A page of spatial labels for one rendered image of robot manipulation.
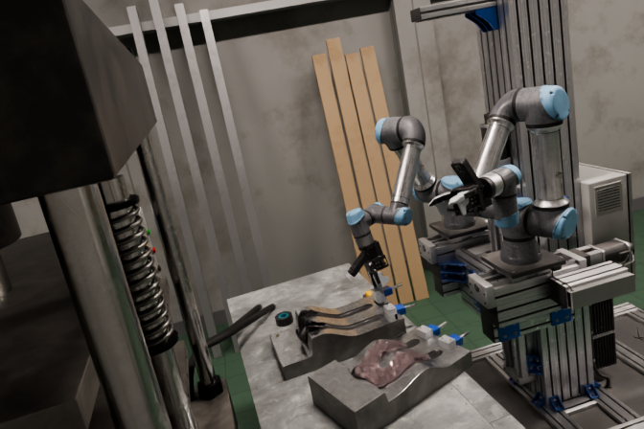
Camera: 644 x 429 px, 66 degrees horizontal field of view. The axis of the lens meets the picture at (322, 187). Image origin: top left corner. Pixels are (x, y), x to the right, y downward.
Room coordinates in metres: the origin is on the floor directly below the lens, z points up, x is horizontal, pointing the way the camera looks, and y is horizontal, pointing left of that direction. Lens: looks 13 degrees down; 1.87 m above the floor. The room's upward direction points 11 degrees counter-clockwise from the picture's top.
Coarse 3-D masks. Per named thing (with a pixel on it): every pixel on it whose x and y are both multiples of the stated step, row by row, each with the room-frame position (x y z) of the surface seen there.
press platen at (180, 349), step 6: (180, 342) 1.60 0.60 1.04; (174, 348) 1.57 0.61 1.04; (180, 348) 1.56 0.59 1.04; (186, 348) 1.61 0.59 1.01; (180, 354) 1.51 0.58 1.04; (186, 354) 1.55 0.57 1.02; (180, 360) 1.48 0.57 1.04; (186, 360) 1.50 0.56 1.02; (180, 366) 1.44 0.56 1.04; (186, 366) 1.46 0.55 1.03; (186, 372) 1.42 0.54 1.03; (186, 378) 1.37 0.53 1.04; (186, 384) 1.33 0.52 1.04; (186, 390) 1.30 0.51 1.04
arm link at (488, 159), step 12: (504, 96) 1.71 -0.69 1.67; (504, 108) 1.69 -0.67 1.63; (492, 120) 1.70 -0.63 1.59; (504, 120) 1.67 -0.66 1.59; (516, 120) 1.69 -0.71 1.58; (492, 132) 1.67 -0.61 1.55; (504, 132) 1.67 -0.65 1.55; (492, 144) 1.65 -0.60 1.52; (504, 144) 1.66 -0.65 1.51; (480, 156) 1.65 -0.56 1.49; (492, 156) 1.63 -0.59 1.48; (480, 168) 1.62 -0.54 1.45; (492, 168) 1.61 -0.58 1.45; (480, 216) 1.54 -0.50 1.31
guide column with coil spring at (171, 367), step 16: (112, 192) 0.90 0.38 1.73; (128, 208) 0.91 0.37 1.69; (128, 224) 0.91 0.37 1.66; (128, 256) 0.90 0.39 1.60; (128, 272) 0.90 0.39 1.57; (144, 272) 0.91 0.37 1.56; (144, 288) 0.90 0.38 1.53; (144, 320) 0.90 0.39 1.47; (160, 336) 0.90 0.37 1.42; (160, 368) 0.90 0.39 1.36; (176, 368) 0.92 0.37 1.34; (160, 384) 0.90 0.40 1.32; (176, 384) 0.91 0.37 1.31; (176, 400) 0.90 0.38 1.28; (176, 416) 0.90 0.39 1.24; (192, 416) 0.92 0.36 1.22
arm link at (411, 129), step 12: (408, 120) 2.07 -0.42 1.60; (408, 132) 2.04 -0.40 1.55; (420, 132) 2.03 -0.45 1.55; (408, 144) 2.02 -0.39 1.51; (420, 144) 2.01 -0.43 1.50; (408, 156) 1.99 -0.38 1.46; (408, 168) 1.97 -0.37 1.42; (396, 180) 1.98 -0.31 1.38; (408, 180) 1.95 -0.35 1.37; (396, 192) 1.94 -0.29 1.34; (408, 192) 1.93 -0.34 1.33; (396, 204) 1.91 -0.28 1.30; (408, 204) 1.93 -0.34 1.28; (384, 216) 1.92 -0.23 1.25; (396, 216) 1.88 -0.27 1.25; (408, 216) 1.88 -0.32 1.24
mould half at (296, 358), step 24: (336, 312) 1.89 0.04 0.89; (360, 312) 1.85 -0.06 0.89; (384, 312) 1.80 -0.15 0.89; (288, 336) 1.82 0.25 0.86; (312, 336) 1.65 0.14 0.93; (336, 336) 1.67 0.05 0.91; (360, 336) 1.69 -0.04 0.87; (384, 336) 1.71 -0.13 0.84; (288, 360) 1.64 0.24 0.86; (312, 360) 1.64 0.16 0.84; (336, 360) 1.66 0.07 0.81
